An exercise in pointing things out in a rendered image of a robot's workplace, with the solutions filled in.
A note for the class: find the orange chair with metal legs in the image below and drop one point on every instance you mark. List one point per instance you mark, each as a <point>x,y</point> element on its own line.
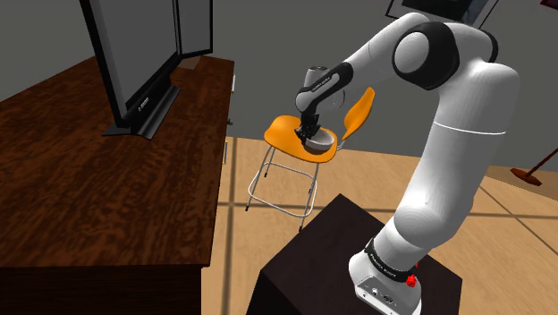
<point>283,131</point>

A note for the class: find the dark wooden cabinet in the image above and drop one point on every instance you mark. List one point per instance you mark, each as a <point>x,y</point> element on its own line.
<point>87,174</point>

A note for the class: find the dark robot stand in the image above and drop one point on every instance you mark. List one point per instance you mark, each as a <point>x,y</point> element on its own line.
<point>314,266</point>

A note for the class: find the dark framed wall picture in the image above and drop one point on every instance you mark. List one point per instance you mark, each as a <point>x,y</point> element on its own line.
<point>440,8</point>

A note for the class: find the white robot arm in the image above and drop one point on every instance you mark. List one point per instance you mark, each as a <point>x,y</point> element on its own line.
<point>462,131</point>

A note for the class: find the black flat screen television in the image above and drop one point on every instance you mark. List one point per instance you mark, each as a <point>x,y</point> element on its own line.
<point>131,56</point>

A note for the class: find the grey bowl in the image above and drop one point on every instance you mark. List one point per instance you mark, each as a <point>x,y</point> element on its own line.
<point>323,142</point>

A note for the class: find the red floor lamp base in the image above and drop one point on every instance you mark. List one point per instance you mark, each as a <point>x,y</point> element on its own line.
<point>529,174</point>

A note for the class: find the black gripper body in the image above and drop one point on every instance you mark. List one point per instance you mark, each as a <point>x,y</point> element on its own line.
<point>310,124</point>

